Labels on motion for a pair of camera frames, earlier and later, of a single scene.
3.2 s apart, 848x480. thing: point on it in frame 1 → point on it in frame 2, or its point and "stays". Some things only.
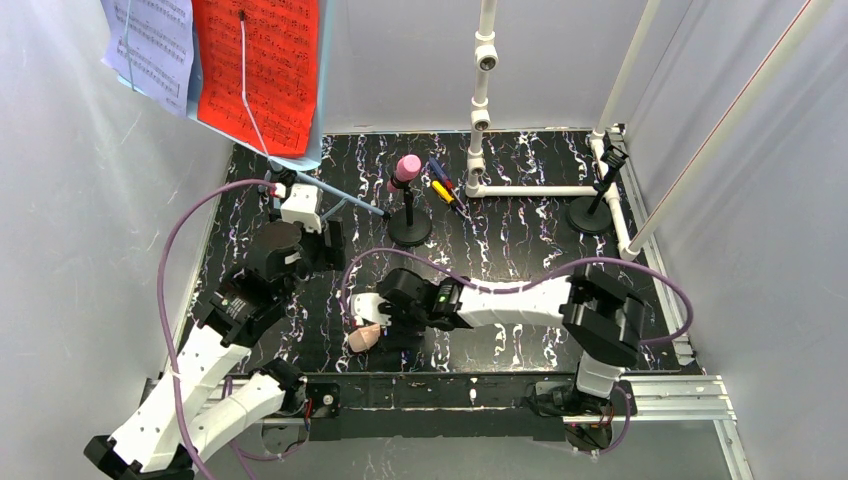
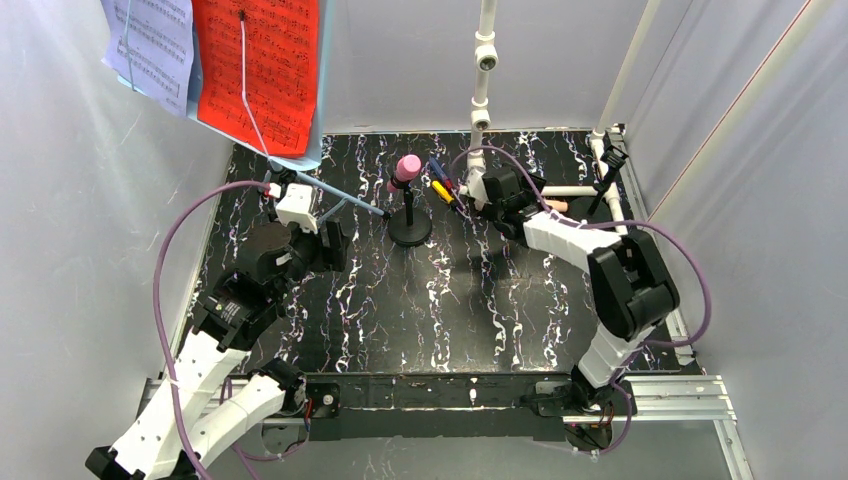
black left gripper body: (334, 242) stays
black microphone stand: (581, 214) stays
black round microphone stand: (410, 226) stays
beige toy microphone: (363, 338) → (558, 205)
